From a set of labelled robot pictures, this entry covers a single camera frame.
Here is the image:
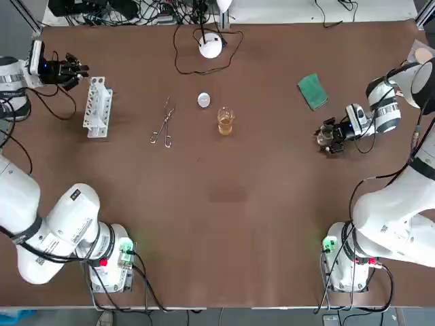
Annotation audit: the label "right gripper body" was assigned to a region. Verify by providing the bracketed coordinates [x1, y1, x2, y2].
[334, 121, 356, 143]

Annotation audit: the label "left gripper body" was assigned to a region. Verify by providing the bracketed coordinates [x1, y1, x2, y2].
[39, 59, 69, 86]

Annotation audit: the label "folded green cloth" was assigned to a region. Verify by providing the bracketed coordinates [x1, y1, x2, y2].
[298, 73, 330, 111]

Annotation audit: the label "white test tube rack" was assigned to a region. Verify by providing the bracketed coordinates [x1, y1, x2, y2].
[81, 76, 114, 139]

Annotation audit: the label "metal crucible tongs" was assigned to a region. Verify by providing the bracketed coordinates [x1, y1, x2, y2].
[150, 96, 176, 149]

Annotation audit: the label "glass beaker with amber liquid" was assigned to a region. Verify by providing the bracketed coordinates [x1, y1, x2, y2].
[217, 107, 235, 136]

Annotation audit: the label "white desk lamp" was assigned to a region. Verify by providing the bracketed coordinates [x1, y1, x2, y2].
[198, 0, 233, 59]

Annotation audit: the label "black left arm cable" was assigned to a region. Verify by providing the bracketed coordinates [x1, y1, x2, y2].
[32, 50, 77, 120]

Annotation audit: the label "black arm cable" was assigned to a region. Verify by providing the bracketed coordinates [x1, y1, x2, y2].
[32, 50, 77, 120]
[348, 117, 435, 218]

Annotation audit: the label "tangled black cables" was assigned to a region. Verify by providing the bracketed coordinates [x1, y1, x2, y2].
[47, 0, 218, 26]

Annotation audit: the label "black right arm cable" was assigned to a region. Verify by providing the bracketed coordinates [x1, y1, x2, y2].
[348, 117, 435, 218]

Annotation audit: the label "black lamp cable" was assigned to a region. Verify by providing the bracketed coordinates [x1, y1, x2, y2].
[175, 22, 245, 75]

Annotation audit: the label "wire gauze on tripod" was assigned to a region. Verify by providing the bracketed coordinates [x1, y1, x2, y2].
[407, 39, 435, 65]

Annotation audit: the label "aluminium frame post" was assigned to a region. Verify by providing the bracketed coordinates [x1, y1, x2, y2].
[219, 0, 231, 30]

